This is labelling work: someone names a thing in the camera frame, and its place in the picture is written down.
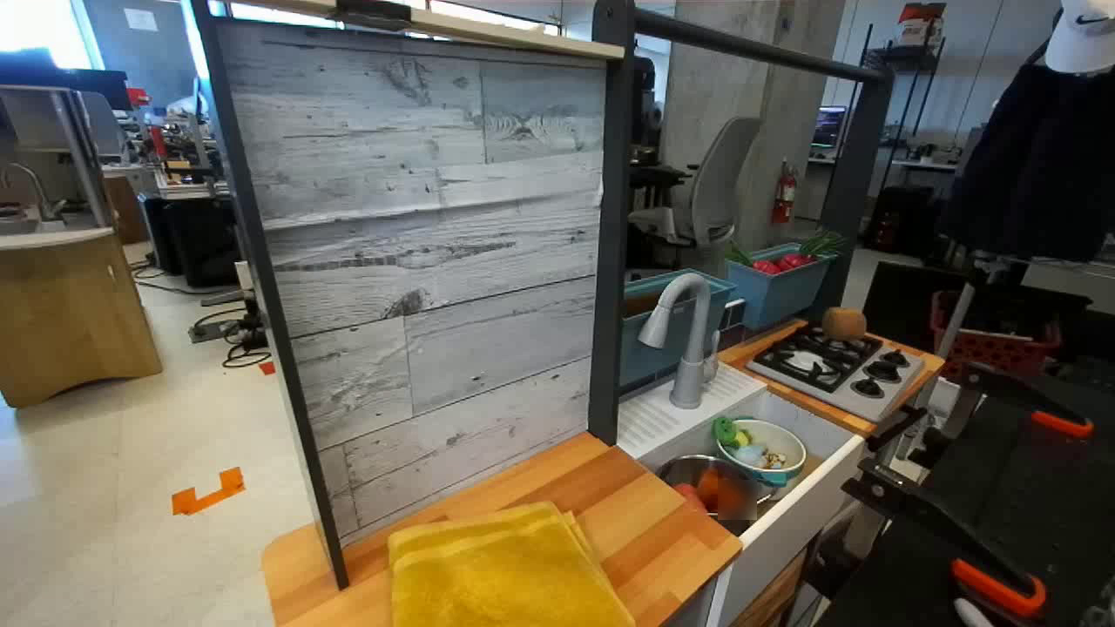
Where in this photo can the red plastic basket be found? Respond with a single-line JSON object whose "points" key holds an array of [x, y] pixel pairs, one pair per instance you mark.
{"points": [[997, 351]]}

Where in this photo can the toy stove top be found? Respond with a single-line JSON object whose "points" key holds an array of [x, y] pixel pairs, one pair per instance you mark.
{"points": [[831, 365]]}

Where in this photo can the wooden shelf board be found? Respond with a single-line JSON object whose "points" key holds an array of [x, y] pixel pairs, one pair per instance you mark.
{"points": [[465, 27]]}

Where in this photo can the green yellow plush toy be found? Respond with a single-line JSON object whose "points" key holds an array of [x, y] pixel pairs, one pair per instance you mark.
{"points": [[735, 437]]}

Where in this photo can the grey office chair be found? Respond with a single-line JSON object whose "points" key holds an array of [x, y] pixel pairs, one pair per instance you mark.
{"points": [[722, 185]]}

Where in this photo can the black perforated board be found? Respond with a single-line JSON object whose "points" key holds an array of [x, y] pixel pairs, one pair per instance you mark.
{"points": [[1033, 510]]}

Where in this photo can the yellow towel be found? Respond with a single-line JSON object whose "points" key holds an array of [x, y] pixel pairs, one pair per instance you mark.
{"points": [[501, 577]]}

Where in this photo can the green toy vegetable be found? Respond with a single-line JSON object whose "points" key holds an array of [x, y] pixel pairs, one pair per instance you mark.
{"points": [[828, 246]]}

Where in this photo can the black storage bins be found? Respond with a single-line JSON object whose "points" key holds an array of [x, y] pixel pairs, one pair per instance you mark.
{"points": [[195, 237]]}

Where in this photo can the brown round ball toy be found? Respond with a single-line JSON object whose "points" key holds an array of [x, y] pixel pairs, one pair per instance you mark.
{"points": [[846, 323]]}

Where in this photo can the black metal frame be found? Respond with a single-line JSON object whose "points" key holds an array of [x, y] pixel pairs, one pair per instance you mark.
{"points": [[612, 230]]}

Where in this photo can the white sink unit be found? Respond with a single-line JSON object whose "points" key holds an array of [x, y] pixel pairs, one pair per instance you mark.
{"points": [[666, 422]]}

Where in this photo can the green patterned bowl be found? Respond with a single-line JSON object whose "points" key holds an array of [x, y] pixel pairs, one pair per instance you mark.
{"points": [[790, 456]]}

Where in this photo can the steel bowl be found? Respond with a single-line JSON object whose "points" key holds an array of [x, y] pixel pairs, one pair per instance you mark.
{"points": [[677, 467]]}

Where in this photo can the grey wood-plank panel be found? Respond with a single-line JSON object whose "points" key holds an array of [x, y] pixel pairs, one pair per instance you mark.
{"points": [[419, 256]]}

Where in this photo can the grey toy faucet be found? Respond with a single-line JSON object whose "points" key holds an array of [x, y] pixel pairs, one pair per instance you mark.
{"points": [[694, 351]]}

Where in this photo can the red toy vegetable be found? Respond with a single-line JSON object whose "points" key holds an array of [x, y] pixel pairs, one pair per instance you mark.
{"points": [[781, 264]]}

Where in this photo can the wooden cabinet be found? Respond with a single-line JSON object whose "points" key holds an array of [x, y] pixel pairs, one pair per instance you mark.
{"points": [[70, 315]]}

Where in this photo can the orange plush toy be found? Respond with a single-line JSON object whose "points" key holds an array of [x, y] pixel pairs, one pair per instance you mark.
{"points": [[722, 490]]}

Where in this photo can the black jacket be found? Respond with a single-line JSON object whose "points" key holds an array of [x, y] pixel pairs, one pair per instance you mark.
{"points": [[1041, 163]]}

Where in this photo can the red fire extinguisher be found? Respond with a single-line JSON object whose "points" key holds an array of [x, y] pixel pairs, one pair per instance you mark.
{"points": [[785, 195]]}

